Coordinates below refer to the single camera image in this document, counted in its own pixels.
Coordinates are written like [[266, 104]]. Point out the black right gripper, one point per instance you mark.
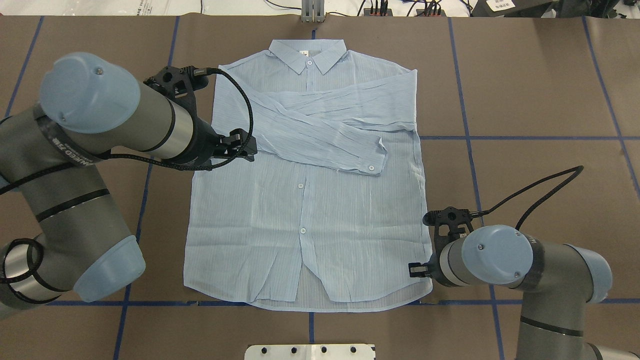
[[433, 266]]

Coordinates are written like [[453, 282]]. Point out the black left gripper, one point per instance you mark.
[[204, 141]]

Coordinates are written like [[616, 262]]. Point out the light blue button-up shirt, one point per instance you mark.
[[327, 218]]

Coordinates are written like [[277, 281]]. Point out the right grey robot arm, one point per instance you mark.
[[557, 282]]

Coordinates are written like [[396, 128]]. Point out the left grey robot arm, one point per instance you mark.
[[89, 111]]

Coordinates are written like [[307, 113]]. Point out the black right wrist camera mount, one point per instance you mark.
[[449, 224]]

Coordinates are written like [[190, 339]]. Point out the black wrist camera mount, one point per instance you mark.
[[179, 84], [449, 224]]

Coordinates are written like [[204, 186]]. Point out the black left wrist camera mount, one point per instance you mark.
[[179, 84]]

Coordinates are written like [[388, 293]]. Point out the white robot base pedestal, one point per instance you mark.
[[335, 351]]

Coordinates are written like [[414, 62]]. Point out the grey aluminium frame post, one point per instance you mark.
[[313, 11]]

